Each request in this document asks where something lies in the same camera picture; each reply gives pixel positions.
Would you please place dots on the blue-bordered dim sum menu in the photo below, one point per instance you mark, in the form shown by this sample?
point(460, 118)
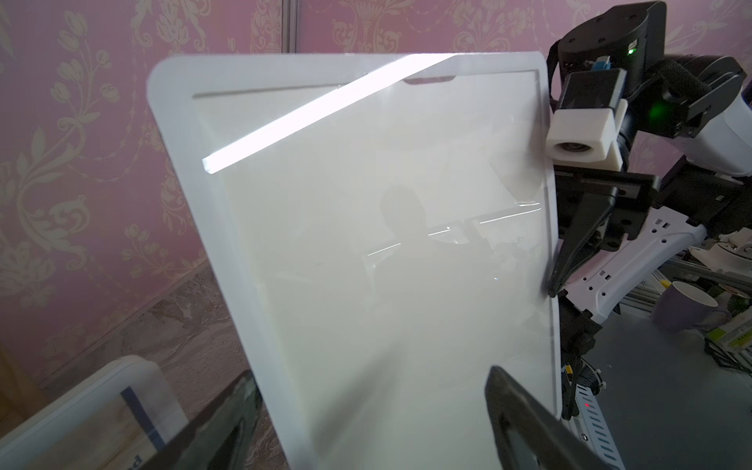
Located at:
point(121, 435)

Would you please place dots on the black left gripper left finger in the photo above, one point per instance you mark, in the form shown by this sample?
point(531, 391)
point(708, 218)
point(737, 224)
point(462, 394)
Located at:
point(220, 436)

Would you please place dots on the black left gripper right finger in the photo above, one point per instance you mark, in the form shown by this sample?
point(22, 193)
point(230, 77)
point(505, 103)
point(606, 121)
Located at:
point(526, 435)

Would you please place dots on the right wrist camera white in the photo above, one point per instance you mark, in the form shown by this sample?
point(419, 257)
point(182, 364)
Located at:
point(585, 126)

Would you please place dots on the white acrylic menu rack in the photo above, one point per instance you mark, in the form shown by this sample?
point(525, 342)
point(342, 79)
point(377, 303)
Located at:
point(23, 445)

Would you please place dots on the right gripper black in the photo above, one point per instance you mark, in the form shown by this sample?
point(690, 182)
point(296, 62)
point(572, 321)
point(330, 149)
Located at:
point(598, 209)

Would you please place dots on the aluminium rail frame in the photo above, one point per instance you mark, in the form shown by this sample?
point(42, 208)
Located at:
point(590, 427)

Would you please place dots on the purple mug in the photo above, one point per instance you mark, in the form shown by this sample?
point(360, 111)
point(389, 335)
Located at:
point(683, 306)

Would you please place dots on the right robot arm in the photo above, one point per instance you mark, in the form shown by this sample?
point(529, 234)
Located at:
point(680, 127)

